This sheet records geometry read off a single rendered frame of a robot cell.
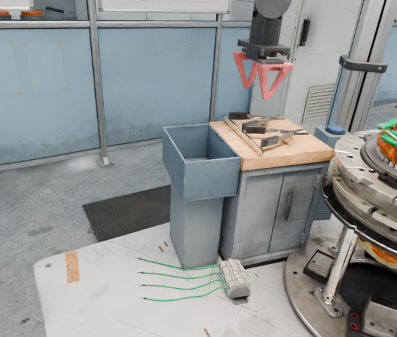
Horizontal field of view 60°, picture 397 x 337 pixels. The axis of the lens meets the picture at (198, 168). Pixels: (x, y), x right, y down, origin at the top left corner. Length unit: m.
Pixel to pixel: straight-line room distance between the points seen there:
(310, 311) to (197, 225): 0.27
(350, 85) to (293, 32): 1.78
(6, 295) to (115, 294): 1.22
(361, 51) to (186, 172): 0.64
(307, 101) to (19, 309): 2.47
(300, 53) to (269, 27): 2.17
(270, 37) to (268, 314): 0.53
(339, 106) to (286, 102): 1.83
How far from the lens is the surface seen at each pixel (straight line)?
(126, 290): 0.76
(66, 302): 0.76
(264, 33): 0.69
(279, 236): 0.80
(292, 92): 2.90
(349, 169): 0.59
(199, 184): 0.62
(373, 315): 0.72
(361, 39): 1.06
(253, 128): 0.70
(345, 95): 1.07
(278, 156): 0.65
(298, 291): 0.77
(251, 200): 0.69
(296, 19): 2.80
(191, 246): 0.74
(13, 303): 1.88
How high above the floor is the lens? 1.34
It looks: 29 degrees down
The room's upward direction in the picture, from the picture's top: 4 degrees clockwise
